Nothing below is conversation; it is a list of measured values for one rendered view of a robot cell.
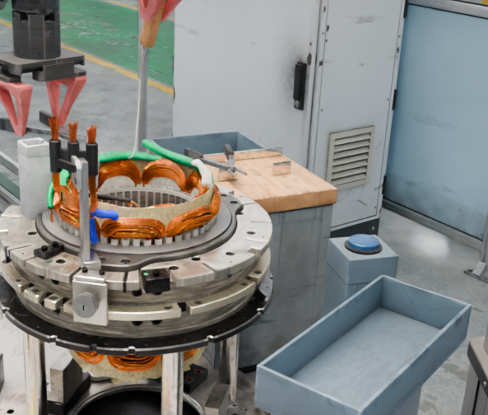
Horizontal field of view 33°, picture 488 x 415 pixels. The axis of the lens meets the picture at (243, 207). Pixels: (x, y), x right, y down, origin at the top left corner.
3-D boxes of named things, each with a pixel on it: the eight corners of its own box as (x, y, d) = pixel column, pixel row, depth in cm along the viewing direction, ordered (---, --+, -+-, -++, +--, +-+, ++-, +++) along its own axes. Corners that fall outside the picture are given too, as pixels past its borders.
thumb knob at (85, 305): (76, 312, 82) (75, 290, 81) (99, 314, 81) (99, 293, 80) (72, 317, 81) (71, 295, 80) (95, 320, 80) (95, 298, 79)
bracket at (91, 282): (80, 313, 85) (78, 268, 83) (113, 317, 84) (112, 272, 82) (72, 321, 83) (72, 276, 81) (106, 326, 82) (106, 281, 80)
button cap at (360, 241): (355, 253, 105) (356, 245, 104) (343, 240, 108) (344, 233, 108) (383, 250, 106) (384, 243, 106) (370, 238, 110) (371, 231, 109)
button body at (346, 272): (332, 425, 113) (350, 260, 103) (313, 396, 119) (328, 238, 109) (377, 417, 115) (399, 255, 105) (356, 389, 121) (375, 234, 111)
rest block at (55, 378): (83, 381, 112) (82, 348, 110) (63, 403, 107) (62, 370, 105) (54, 375, 113) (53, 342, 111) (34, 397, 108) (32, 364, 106)
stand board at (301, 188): (165, 174, 127) (165, 159, 126) (271, 161, 136) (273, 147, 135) (219, 221, 111) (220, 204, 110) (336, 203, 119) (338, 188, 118)
